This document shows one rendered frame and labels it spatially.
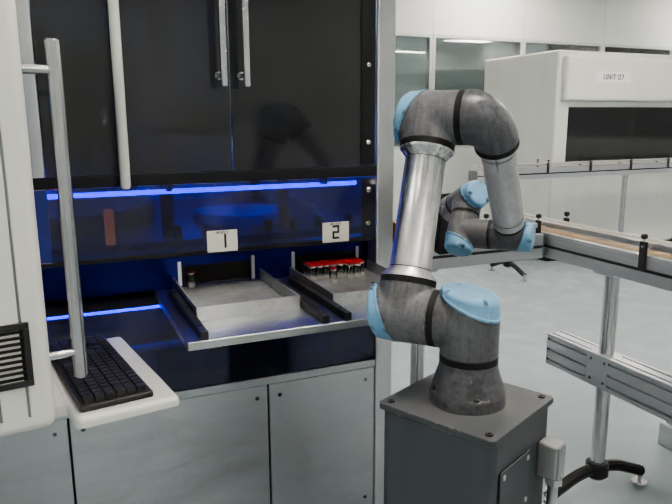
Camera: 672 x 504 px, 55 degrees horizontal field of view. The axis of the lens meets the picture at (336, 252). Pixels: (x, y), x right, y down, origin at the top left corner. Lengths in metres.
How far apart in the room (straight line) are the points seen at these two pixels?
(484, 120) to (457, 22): 6.34
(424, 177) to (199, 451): 1.07
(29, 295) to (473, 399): 0.83
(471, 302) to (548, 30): 7.31
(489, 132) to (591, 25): 7.55
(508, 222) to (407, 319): 0.42
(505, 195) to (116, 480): 1.29
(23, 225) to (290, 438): 1.15
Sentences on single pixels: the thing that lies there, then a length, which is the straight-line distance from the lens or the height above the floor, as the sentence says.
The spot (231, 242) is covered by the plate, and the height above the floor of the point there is 1.01.
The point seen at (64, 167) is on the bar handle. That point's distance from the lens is 1.22.
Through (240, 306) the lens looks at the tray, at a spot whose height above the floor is 0.90.
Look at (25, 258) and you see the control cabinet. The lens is 1.22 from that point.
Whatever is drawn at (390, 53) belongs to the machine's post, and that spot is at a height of 1.53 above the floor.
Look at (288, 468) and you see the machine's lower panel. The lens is 2.12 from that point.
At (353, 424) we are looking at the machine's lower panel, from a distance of 2.14.
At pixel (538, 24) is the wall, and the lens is 8.35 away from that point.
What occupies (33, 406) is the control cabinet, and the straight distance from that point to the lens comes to 1.30.
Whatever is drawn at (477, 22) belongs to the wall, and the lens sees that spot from 7.83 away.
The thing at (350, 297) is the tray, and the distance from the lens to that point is 1.66.
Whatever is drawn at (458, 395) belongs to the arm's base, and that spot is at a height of 0.83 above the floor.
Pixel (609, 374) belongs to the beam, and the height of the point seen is 0.50.
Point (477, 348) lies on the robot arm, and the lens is 1.27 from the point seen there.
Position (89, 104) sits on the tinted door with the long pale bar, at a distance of 1.75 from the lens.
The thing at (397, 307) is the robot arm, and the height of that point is 0.98.
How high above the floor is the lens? 1.34
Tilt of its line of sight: 12 degrees down
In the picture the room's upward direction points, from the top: straight up
